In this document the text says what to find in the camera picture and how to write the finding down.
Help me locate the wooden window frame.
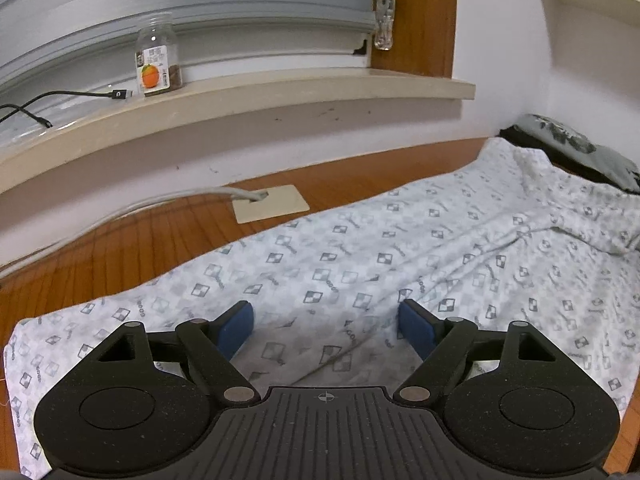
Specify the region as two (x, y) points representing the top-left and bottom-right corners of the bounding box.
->
(369, 0), (459, 81)

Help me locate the grey printed cloth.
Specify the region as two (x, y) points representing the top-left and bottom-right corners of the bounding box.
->
(499, 124), (640, 194)

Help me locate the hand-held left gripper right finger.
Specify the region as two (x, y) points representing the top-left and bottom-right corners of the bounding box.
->
(395, 298), (558, 406)

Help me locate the black cable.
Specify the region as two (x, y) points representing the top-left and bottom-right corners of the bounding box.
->
(0, 89), (134, 131)

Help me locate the beige cable outlet plate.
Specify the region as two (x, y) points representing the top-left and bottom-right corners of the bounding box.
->
(232, 185), (311, 225)

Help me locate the clear jar with orange label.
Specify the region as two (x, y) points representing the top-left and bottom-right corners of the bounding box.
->
(136, 15), (184, 99)

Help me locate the grey window blind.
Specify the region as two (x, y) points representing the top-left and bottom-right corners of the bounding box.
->
(0, 0), (377, 150)

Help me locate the beige window sill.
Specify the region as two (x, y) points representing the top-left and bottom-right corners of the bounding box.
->
(0, 67), (476, 195)

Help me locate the white cable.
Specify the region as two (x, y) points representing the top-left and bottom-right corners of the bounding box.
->
(0, 186), (269, 282)

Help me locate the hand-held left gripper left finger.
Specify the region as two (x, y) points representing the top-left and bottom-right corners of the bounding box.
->
(92, 300), (256, 406)

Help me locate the white patterned shirt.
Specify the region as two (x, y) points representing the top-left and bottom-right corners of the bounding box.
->
(2, 137), (640, 479)

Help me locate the clear blind cord pull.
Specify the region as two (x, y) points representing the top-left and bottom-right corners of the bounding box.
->
(374, 0), (397, 52)

